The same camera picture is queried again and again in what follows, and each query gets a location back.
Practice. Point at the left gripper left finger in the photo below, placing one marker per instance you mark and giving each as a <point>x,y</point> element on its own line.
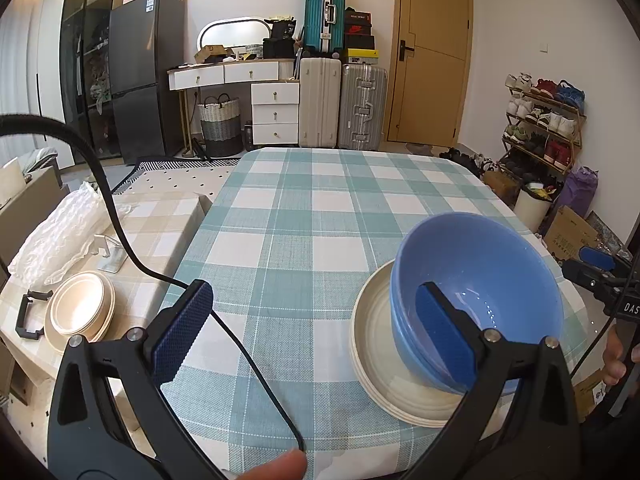
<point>87,438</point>

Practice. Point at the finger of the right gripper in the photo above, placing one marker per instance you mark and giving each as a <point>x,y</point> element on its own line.
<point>595,257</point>

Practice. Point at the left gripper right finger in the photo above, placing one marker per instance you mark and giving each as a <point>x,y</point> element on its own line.
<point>518,420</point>

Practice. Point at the dark blue bowl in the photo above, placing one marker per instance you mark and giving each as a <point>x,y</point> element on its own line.
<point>484,269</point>

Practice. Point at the beige plate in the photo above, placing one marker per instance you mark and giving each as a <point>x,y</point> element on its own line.
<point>379,367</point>

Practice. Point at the stack of small beige plates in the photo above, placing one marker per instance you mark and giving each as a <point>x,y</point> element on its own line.
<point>84,304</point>

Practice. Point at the person right hand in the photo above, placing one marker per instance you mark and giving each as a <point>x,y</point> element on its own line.
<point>617,344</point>

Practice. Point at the person left hand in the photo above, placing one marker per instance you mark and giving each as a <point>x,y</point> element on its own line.
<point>291,465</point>

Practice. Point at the cardboard box on floor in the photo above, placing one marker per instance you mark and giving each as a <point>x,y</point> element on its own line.
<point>568,234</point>

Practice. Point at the purple bag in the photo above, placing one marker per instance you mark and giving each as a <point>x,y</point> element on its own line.
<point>580,186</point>

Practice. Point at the white trash bin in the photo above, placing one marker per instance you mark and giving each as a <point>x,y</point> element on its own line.
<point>532,205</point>

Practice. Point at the shoe rack with shoes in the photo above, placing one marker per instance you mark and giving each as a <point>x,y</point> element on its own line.
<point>543,132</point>

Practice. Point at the metal phone stand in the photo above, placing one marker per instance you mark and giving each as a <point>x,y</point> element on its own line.
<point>110,253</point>

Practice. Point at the bubble wrap bag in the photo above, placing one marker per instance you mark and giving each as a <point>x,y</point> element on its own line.
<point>63,239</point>

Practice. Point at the wooden door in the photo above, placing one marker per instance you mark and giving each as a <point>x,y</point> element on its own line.
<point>429,71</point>

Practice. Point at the silver suitcase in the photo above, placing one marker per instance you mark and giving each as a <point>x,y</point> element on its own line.
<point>363,94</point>

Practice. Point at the teal checkered tablecloth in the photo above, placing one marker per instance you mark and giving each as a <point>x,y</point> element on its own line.
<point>287,246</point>

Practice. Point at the patterned floor rug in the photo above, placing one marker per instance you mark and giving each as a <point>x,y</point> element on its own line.
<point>202,177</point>

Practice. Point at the stacked shoe boxes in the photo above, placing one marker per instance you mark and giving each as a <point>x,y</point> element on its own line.
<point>359,41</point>

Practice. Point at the beige suitcase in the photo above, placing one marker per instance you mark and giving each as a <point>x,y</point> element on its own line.
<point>319,102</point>

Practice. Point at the glass door wardrobe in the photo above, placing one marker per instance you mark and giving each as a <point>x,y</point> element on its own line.
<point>85,81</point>

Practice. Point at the woven laundry basket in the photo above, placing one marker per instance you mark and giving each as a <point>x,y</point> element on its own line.
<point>220,118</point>

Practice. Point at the white drawer cabinet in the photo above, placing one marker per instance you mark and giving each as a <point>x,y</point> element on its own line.
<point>275,112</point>

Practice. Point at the teal suitcase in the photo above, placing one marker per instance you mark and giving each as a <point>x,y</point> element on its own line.
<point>324,26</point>

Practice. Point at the white dressing desk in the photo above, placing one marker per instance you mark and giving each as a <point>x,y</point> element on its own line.
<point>191,78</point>

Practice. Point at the black refrigerator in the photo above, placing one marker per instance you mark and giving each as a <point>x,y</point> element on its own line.
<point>146,42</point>

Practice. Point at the oval mirror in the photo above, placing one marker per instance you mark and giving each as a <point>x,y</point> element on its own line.
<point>244,36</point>

